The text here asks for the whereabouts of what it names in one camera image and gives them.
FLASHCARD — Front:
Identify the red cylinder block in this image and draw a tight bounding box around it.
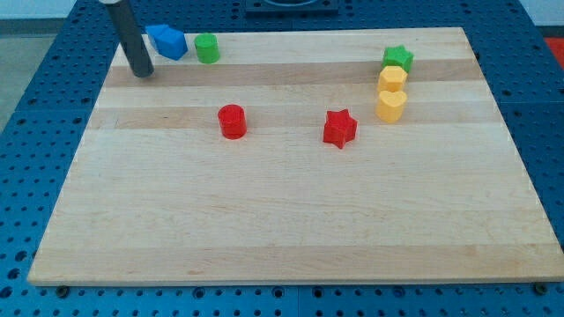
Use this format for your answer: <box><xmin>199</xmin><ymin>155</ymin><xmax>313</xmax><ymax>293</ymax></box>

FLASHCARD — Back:
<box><xmin>218</xmin><ymin>104</ymin><xmax>247</xmax><ymax>139</ymax></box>

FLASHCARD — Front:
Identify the red star block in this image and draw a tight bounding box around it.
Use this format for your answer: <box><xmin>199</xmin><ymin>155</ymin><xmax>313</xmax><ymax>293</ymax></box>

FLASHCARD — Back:
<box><xmin>323</xmin><ymin>109</ymin><xmax>358</xmax><ymax>149</ymax></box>

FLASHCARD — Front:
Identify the wooden board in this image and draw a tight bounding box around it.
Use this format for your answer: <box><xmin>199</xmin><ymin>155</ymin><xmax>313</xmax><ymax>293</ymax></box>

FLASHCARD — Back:
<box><xmin>28</xmin><ymin>27</ymin><xmax>563</xmax><ymax>287</ymax></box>

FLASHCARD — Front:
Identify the yellow heart block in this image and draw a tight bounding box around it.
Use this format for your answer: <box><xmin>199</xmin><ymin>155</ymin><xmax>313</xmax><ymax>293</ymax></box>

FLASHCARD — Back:
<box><xmin>375</xmin><ymin>91</ymin><xmax>408</xmax><ymax>123</ymax></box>

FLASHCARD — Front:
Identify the green cylinder block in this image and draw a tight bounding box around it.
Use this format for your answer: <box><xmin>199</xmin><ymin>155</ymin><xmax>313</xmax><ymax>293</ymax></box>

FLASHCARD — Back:
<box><xmin>194</xmin><ymin>33</ymin><xmax>220</xmax><ymax>64</ymax></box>

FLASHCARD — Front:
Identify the yellow hexagon block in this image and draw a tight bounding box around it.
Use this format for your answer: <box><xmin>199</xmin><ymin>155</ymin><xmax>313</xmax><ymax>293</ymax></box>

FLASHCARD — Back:
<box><xmin>377</xmin><ymin>66</ymin><xmax>408</xmax><ymax>92</ymax></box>

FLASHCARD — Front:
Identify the green star block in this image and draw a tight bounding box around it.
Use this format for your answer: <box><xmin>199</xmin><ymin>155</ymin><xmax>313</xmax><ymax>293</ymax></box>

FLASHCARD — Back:
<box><xmin>382</xmin><ymin>45</ymin><xmax>414</xmax><ymax>73</ymax></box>

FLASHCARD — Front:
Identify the blue cube block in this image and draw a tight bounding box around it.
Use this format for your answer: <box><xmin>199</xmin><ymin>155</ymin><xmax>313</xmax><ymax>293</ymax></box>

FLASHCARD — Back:
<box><xmin>153</xmin><ymin>27</ymin><xmax>188</xmax><ymax>61</ymax></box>

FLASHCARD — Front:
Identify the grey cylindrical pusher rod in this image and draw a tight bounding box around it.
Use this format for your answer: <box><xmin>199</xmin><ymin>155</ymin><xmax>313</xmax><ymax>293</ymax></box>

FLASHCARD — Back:
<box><xmin>100</xmin><ymin>0</ymin><xmax>154</xmax><ymax>78</ymax></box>

